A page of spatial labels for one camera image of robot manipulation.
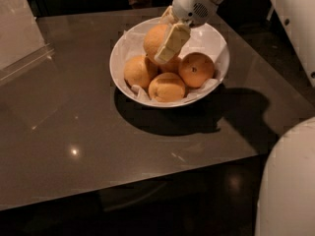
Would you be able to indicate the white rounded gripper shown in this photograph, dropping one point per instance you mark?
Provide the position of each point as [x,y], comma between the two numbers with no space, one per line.
[191,4]

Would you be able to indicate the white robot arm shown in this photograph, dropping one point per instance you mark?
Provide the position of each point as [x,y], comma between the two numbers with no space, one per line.
[286,204]

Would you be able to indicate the white ceramic bowl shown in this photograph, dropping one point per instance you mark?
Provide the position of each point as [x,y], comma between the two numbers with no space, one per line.
[210,40]

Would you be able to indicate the orange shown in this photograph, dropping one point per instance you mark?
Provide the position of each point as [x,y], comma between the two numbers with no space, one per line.
[139,71]
[154,48]
[195,68]
[167,87]

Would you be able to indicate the white paper bowl liner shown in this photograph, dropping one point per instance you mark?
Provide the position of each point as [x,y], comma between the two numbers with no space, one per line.
[134,43]

